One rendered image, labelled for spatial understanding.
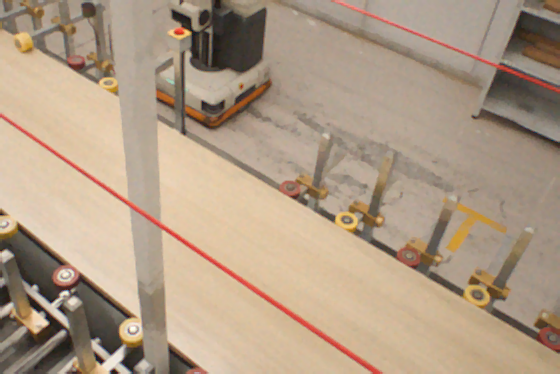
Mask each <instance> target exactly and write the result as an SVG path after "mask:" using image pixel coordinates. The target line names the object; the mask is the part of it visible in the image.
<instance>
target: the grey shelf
mask: <svg viewBox="0 0 560 374"><path fill-rule="evenodd" d="M544 3H545V2H544V1H541V0H519V1H518V3H517V4H516V7H515V10H514V12H513V14H512V16H511V18H510V23H509V26H508V27H507V30H506V32H505V35H504V37H503V39H502V41H501V46H500V49H499V50H498V53H497V55H496V57H495V60H494V62H493V63H495V64H497V65H500V66H502V67H504V68H507V69H508V67H509V66H510V67H509V70H512V71H513V72H516V73H521V74H523V75H525V76H527V77H530V78H532V79H534V80H536V81H539V82H541V83H544V84H545V85H548V86H553V87H555V88H557V89H559V90H560V69H558V68H556V67H554V66H551V65H549V64H546V63H544V62H539V61H536V60H534V59H532V58H529V57H526V56H524V55H522V54H523V50H524V48H525V46H526V45H527V44H529V45H532V46H534V45H535V44H533V43H532V42H529V41H527V40H524V39H522V38H518V35H519V32H520V31H521V28H525V27H526V28H525V29H527V30H530V31H532V32H534V33H537V34H539V35H542V36H544V37H546V38H549V39H551V40H556V41H558V42H560V14H559V13H556V12H553V11H551V10H549V9H546V8H543V5H544ZM530 16H531V17H530ZM529 17H530V19H529ZM528 20H529V22H528ZM527 22H528V24H527ZM526 25H527V26H526ZM505 73H506V72H505V71H502V70H501V69H498V68H496V67H493V66H492V67H491V71H490V73H489V75H488V78H487V80H486V83H485V84H484V87H483V89H482V92H481V96H480V98H479V101H478V103H477V106H476V107H475V110H474V112H473V114H472V115H471V118H472V119H477V118H478V117H479V112H480V110H481V107H482V108H484V109H486V110H489V111H491V112H493V113H495V114H498V115H500V116H503V117H505V118H507V119H510V120H514V121H515V122H517V123H519V124H521V125H523V126H525V127H526V128H528V129H530V130H533V131H535V132H538V133H541V134H543V135H545V136H547V137H549V138H551V139H553V140H556V141H557V142H559V143H560V93H557V92H555V91H553V90H551V89H548V88H546V87H544V86H542V85H537V84H534V83H533V82H530V81H528V80H525V79H524V78H521V77H519V76H516V75H514V74H512V73H510V72H507V73H506V75H505ZM504 76H505V78H504ZM503 78H504V80H503ZM477 109H478V110H477ZM476 111H477V112H476Z"/></svg>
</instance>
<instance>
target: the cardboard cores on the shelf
mask: <svg viewBox="0 0 560 374"><path fill-rule="evenodd" d="M541 1H544V2H545V3H544V5H543V8H546V9H549V10H551V11H553V12H556V13H559V14H560V0H541ZM518 38H522V39H524V40H527V41H529V42H532V43H533V44H535V45H534V46H532V45H529V44H527V45H526V46H525V48H524V50H523V54H522V55H524V56H526V57H529V58H532V59H534V60H536V61H539V62H544V63H546V64H549V65H551V66H554V67H556V68H558V69H560V42H558V41H556V40H551V39H549V38H546V37H544V36H542V35H539V34H537V33H534V32H532V31H530V30H527V29H525V28H521V31H520V32H519V35H518Z"/></svg>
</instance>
